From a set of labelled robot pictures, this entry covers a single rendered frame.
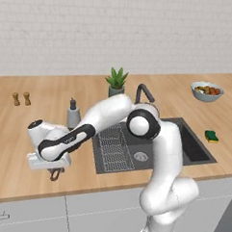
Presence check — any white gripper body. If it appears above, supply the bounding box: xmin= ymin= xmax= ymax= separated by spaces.
xmin=25 ymin=151 xmax=72 ymax=173

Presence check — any dark grey sink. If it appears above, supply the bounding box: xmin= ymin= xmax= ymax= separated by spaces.
xmin=90 ymin=112 xmax=219 ymax=181

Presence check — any green and yellow sponge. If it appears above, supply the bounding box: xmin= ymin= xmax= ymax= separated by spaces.
xmin=203 ymin=129 xmax=220 ymax=143

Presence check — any grey drawer front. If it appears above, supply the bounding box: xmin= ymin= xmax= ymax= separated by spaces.
xmin=0 ymin=192 xmax=69 ymax=232

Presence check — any grey soap dispenser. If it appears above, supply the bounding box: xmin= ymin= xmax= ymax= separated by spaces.
xmin=65 ymin=97 xmax=83 ymax=131

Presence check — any grey cupboard front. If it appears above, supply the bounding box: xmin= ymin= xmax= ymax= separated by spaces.
xmin=63 ymin=182 xmax=152 ymax=232
xmin=178 ymin=173 xmax=232 ymax=232

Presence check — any wooden shaker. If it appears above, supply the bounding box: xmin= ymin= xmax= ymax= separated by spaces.
xmin=22 ymin=90 xmax=33 ymax=107
xmin=11 ymin=91 xmax=22 ymax=107

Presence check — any green plant in grey pot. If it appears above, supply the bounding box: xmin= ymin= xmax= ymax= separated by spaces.
xmin=104 ymin=65 xmax=130 ymax=99

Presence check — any black tap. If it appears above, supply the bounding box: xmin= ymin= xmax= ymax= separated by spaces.
xmin=135 ymin=83 xmax=157 ymax=107

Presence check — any grey bowl of fruit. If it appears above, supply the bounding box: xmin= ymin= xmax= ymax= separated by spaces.
xmin=189 ymin=80 xmax=226 ymax=104

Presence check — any wire sink rack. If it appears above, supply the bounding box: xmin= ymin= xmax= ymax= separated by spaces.
xmin=95 ymin=122 xmax=139 ymax=174

